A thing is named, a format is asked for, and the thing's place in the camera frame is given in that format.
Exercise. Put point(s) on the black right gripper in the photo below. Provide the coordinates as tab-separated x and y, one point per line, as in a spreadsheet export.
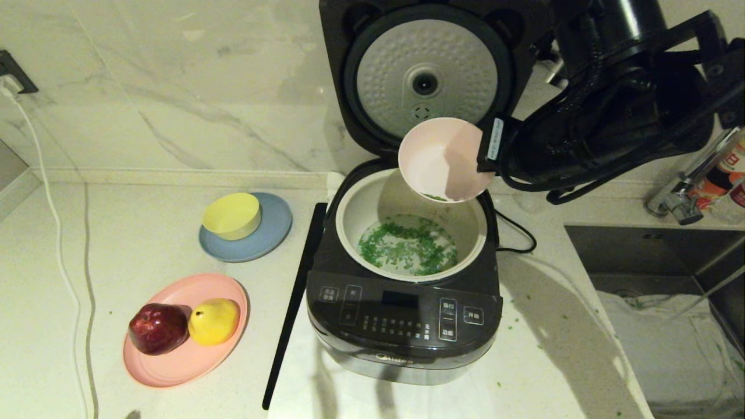
524	151

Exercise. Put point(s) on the pale pink bowl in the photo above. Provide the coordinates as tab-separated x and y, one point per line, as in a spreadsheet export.
436	157

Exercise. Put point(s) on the black rice cooker lid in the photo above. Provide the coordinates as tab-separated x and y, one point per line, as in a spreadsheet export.
378	58

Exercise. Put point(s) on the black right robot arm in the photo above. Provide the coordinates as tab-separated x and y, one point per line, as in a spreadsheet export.
628	87

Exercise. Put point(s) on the white inner pot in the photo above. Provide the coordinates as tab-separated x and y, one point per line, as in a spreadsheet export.
361	209

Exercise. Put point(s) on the black rice cooker body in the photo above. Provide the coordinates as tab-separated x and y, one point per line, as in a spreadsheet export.
407	331

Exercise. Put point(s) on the yellow bowl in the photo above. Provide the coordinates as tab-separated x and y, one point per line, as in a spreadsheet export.
233	216

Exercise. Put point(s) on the green chopped vegetables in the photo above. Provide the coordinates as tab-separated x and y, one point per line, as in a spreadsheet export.
407	247

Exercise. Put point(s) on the stainless steel sink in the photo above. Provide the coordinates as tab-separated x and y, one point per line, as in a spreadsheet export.
640	256

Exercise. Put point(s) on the chrome faucet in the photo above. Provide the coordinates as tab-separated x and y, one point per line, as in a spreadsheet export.
678	203

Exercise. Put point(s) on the red white label bottle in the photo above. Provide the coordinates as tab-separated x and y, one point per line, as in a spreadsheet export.
727	171

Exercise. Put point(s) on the white cloth in sink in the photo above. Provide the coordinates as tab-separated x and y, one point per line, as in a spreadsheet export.
657	349

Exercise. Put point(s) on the blue plate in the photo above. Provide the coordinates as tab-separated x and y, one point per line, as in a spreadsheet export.
268	238

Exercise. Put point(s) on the black tray edge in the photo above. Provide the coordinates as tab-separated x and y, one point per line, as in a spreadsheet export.
291	320

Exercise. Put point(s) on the yellow pear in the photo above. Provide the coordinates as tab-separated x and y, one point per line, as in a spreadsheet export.
213	322

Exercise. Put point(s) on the red apple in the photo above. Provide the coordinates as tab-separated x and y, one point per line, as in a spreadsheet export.
157	329

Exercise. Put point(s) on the pink plate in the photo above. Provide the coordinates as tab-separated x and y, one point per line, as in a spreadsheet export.
174	366

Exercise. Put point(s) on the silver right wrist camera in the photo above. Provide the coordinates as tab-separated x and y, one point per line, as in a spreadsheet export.
554	74

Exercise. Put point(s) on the black wall socket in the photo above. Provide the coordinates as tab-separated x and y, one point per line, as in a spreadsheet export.
14	70

